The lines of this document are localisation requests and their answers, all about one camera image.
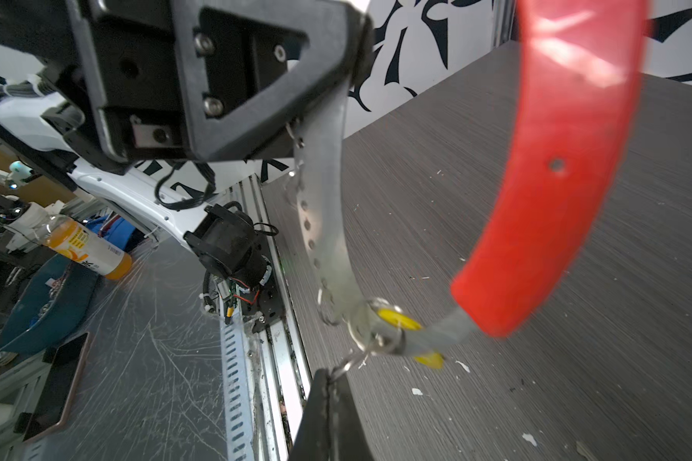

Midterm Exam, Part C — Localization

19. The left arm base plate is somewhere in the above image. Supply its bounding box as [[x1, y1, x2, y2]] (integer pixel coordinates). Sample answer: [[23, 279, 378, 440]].
[[185, 201, 284, 333]]

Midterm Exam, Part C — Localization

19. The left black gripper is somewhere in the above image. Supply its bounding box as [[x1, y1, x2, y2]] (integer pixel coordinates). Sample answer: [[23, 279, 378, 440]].
[[63, 1, 372, 173]]

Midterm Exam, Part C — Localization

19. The dark smartphone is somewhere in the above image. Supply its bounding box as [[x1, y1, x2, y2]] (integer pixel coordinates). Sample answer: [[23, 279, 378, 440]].
[[23, 332, 91, 443]]

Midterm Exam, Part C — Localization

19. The orange juice bottle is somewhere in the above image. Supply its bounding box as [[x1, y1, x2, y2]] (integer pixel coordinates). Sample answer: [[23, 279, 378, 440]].
[[30, 215, 133, 280]]

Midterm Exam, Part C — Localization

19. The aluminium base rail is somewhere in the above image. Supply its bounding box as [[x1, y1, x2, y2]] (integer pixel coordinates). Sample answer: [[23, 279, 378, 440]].
[[231, 176, 311, 460]]

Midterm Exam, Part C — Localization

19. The red key tag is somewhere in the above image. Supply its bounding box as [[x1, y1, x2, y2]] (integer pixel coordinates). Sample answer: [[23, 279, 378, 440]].
[[451, 1, 648, 337]]

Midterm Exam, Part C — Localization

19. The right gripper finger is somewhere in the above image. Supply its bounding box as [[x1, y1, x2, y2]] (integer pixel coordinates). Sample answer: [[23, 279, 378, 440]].
[[288, 369, 374, 461]]

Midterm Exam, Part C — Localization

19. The yellow key tag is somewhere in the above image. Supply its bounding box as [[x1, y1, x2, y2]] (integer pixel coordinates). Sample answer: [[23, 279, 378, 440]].
[[376, 307, 446, 370]]

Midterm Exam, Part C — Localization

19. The white slotted cable duct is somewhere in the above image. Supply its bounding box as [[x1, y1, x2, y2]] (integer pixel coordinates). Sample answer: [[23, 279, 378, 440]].
[[220, 316, 255, 461]]

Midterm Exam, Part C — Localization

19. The teal plastic bin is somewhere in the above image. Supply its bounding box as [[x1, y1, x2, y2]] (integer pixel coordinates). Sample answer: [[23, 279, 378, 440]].
[[0, 255, 99, 355]]

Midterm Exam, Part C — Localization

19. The small silver split ring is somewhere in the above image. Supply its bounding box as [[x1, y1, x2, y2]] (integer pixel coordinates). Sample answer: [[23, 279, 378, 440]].
[[329, 296, 408, 378]]

